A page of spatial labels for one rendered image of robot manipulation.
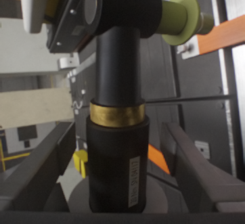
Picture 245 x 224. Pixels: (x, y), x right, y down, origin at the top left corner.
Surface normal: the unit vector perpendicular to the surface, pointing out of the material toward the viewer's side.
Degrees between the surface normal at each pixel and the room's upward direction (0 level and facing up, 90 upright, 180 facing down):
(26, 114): 90
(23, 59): 90
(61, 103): 90
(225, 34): 0
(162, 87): 0
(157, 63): 0
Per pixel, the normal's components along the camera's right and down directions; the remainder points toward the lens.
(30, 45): 0.49, -0.05
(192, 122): -0.86, 0.12
